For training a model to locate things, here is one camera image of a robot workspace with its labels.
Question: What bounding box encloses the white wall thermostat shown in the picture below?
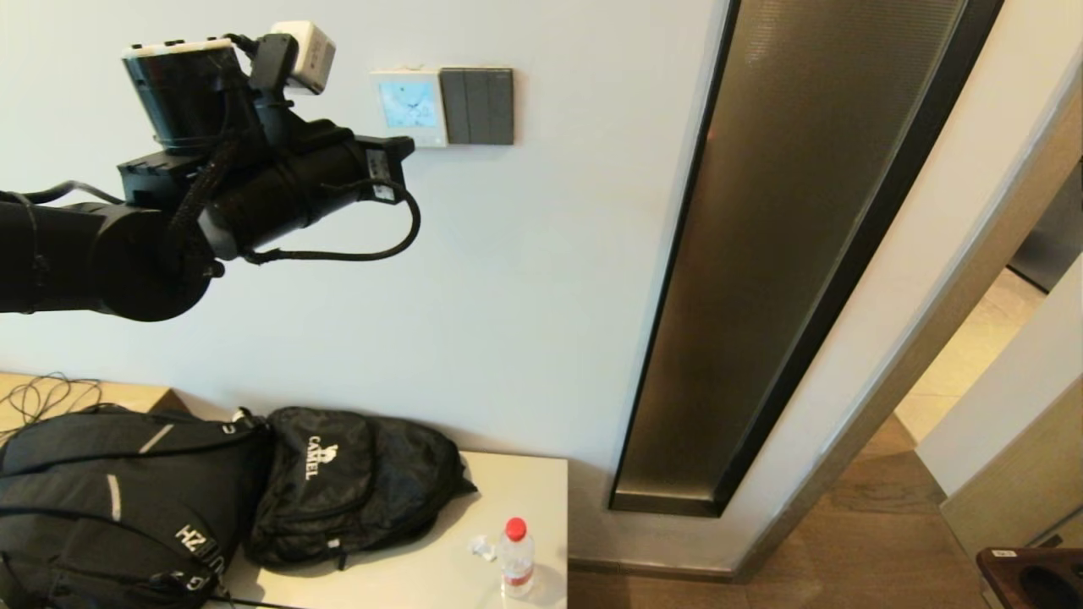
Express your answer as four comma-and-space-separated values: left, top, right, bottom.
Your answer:
370, 69, 449, 149

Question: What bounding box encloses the black Camel logo backpack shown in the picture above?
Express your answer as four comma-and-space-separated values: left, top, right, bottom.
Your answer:
244, 407, 479, 572

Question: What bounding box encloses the large black backpack white lettering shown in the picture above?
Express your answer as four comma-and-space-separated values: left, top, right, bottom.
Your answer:
0, 404, 276, 609

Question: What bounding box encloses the clear water bottle red cap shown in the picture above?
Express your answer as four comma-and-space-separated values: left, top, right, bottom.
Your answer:
498, 517, 536, 600

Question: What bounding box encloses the dark grey appliance beyond doorway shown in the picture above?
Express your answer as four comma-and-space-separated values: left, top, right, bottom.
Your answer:
1005, 156, 1083, 295

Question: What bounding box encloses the beige wooden cabinet side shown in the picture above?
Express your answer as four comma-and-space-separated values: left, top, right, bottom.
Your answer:
941, 385, 1083, 559

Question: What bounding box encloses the dark brown wooden object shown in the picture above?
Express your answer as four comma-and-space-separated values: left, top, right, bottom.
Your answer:
976, 547, 1083, 609

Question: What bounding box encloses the black looped gripper cable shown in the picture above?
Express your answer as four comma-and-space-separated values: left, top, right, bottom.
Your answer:
241, 178, 421, 265

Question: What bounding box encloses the grey triple wall switch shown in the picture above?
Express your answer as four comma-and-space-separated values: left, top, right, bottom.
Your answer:
440, 68, 515, 146

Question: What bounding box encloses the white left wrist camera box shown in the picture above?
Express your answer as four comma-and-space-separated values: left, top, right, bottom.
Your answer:
269, 21, 337, 96

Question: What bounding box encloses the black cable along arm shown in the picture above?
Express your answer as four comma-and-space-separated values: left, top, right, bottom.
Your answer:
0, 179, 128, 208

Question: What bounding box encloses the thin black cable coil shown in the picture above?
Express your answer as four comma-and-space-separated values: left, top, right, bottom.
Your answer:
0, 372, 107, 442

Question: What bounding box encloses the grey brown door frame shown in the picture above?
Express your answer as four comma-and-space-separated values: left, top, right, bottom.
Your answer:
732, 51, 1083, 586

